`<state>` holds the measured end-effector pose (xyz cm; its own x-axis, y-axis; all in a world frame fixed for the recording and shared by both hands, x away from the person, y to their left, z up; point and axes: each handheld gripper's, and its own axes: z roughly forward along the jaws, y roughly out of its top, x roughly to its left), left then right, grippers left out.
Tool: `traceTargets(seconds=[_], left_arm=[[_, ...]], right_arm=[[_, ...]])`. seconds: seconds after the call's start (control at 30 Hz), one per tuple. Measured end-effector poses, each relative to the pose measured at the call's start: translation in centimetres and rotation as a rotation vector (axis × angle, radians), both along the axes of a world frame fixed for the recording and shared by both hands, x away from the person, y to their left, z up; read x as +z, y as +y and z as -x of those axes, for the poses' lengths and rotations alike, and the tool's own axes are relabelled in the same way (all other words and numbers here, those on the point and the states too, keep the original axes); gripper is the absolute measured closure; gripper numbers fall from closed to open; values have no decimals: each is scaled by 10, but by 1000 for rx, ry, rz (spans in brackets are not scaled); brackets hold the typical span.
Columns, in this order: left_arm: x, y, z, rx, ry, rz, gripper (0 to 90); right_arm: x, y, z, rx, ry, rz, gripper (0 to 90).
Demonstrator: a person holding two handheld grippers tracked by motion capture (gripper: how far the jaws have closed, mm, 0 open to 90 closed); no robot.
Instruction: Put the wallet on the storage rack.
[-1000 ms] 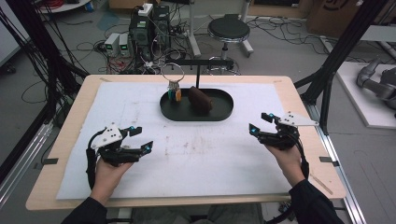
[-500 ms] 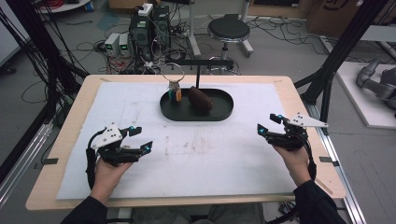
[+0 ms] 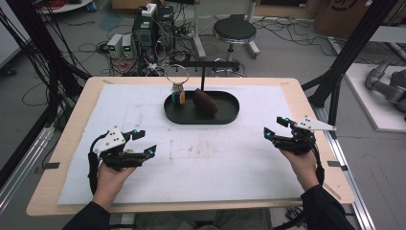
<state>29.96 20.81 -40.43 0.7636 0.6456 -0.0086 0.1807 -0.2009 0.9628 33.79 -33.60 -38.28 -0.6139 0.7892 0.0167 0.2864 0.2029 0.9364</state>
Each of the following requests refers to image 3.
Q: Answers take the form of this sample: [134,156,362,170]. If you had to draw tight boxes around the white table mat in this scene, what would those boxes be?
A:
[57,83,305,205]

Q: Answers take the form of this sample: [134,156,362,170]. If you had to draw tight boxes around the white power strip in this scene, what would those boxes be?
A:
[141,3,158,18]

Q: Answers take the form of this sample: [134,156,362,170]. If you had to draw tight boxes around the black frame post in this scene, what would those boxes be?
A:
[5,0,92,128]
[301,0,400,139]

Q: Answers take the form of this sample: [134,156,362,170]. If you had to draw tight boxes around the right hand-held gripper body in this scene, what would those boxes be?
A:
[272,115,337,156]

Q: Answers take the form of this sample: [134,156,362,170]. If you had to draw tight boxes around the white platform board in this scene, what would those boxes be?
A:
[344,62,406,133]

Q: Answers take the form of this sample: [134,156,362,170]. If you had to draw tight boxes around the key ring with coloured tags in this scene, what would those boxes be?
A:
[165,63,190,105]

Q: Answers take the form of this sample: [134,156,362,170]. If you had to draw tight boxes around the white desk leg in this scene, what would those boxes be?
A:
[244,0,261,60]
[191,0,207,60]

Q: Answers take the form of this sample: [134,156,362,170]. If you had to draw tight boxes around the left hand-held gripper black cable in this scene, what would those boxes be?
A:
[87,133,103,196]

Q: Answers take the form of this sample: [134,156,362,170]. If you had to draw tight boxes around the black round stool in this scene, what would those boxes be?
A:
[212,17,258,78]

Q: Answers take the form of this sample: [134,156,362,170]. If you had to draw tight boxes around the black oval tray with hanger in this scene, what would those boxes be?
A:
[163,59,241,126]

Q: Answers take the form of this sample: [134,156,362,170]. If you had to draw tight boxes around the black computer tower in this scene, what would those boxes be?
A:
[131,12,159,62]

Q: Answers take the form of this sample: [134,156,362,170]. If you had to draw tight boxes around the grey power supply unit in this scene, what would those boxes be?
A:
[121,34,135,59]
[106,33,124,59]

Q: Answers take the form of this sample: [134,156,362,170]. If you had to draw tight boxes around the aluminium rail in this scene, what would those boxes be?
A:
[0,126,56,214]
[314,108,377,230]

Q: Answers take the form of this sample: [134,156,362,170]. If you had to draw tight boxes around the cardboard box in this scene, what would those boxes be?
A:
[314,0,381,40]

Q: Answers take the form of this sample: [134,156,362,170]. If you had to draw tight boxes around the right hand-held gripper black cable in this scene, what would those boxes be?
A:
[272,140,327,230]

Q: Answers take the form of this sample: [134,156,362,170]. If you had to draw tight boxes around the person's legs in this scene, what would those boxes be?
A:
[133,209,272,230]

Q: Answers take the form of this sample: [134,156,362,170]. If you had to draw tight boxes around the hand-held gripper black cable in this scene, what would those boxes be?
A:
[87,133,103,196]
[272,140,327,230]

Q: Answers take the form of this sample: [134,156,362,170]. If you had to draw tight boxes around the brown pouch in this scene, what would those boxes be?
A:
[192,88,220,117]

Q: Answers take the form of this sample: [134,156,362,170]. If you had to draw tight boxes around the person's right hand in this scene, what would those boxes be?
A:
[281,148,321,193]

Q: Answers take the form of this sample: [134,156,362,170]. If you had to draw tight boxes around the person's left hand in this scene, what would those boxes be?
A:
[91,162,138,211]

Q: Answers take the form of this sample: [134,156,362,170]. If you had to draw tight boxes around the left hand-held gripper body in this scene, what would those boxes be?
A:
[93,126,148,173]

